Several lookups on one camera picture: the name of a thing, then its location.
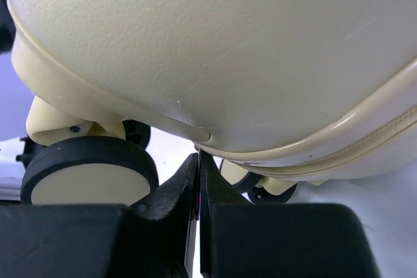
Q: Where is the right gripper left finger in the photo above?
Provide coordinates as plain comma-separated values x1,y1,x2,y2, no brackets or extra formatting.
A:
130,153,199,277

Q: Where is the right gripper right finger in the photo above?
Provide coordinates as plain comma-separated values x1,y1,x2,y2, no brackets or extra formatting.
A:
199,152,257,277

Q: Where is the yellow hard-shell suitcase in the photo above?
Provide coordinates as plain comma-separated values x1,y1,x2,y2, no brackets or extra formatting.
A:
7,0,416,194

